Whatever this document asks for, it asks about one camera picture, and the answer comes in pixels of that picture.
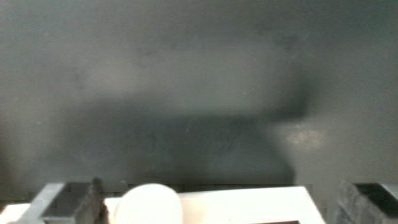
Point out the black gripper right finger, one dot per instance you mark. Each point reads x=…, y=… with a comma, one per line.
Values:
x=366, y=203

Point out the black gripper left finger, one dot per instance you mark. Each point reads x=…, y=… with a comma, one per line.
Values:
x=66, y=204

